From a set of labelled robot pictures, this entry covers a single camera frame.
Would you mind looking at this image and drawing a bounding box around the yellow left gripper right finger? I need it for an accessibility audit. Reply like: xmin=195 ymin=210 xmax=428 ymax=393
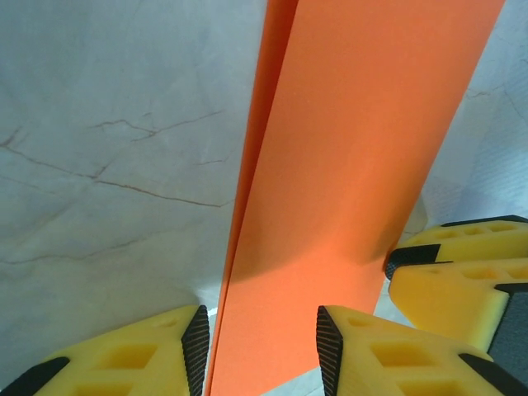
xmin=316 ymin=304 xmax=507 ymax=396

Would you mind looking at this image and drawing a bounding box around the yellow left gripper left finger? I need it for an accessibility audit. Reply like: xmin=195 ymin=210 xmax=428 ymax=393
xmin=0 ymin=304 xmax=210 ymax=396

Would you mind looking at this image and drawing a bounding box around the orange paper sheet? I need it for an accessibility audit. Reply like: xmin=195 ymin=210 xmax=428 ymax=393
xmin=204 ymin=0 xmax=507 ymax=396

